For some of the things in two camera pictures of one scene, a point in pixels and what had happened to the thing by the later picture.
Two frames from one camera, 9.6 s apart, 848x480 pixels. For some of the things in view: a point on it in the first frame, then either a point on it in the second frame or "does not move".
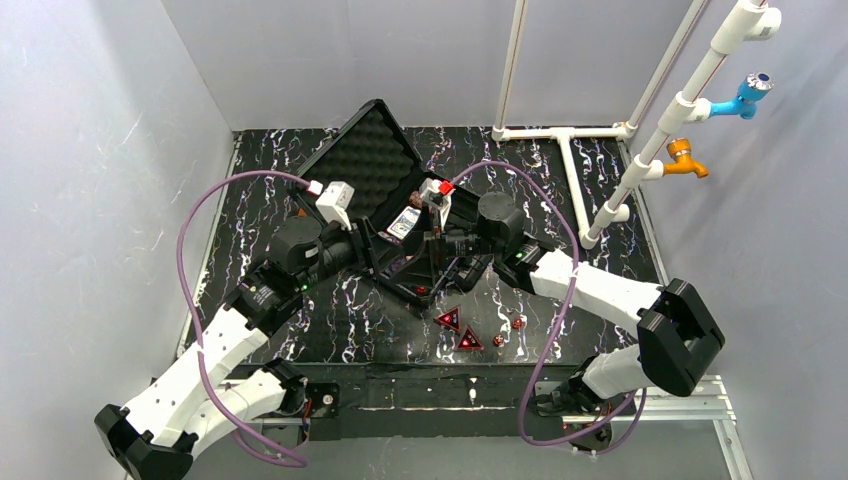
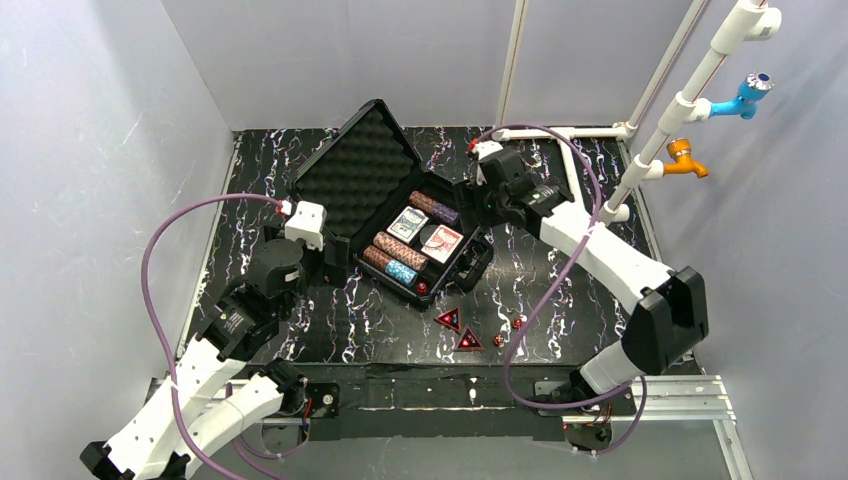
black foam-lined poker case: [424, 235] does not move
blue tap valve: [750, 91] does not move
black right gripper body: [436, 244] to [472, 216]
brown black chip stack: [415, 199] does not move
